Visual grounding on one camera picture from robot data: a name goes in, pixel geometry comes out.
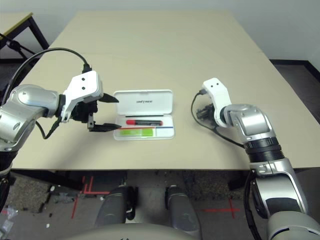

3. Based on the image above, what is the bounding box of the grey robot leg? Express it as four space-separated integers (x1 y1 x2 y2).
96 186 139 226
165 184 201 234

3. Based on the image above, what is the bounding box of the black tripod stand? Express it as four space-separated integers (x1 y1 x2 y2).
0 32 39 61

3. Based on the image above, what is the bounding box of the dark mat with black border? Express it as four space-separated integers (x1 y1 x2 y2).
268 59 320 171

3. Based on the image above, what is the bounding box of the white plastic pencil case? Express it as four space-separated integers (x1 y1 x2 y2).
113 89 175 141

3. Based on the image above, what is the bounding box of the grey scrap pile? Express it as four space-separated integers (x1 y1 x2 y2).
49 186 79 204

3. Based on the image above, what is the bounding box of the green stationery piece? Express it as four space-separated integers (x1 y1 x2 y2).
119 129 154 138

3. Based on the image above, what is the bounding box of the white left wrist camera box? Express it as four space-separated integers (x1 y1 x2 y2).
61 70 105 124

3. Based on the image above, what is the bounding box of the red and black marker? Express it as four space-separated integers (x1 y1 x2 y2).
125 119 164 127

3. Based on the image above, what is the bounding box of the grey left robot leg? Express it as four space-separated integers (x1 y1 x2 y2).
96 186 139 226

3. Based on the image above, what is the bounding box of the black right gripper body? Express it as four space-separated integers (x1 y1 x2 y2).
195 101 217 122

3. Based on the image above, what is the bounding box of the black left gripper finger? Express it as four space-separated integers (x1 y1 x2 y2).
97 93 120 104
89 122 122 133

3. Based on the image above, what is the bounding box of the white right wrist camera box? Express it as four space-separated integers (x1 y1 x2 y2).
201 77 232 128

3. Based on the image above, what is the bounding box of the side table with black frame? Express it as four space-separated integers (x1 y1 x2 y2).
0 11 50 64

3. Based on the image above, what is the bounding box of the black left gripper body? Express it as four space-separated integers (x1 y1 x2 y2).
71 99 99 131

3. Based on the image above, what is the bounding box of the black table foot bar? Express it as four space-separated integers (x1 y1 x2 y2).
11 169 84 191
226 169 254 192

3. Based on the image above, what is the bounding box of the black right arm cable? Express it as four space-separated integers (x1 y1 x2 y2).
190 89 262 240

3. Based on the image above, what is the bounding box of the grey right robot leg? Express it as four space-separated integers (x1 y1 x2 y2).
165 184 201 234

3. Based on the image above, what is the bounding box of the grey robot torso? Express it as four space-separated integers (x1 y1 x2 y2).
66 221 199 240

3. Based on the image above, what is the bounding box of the speckled dark carpet piece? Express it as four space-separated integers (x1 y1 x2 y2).
182 169 251 201

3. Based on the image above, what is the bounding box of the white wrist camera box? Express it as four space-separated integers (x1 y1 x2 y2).
61 70 105 124
201 77 232 128

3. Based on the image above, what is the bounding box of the clear plastic scrap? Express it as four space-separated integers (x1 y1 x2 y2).
0 205 19 234

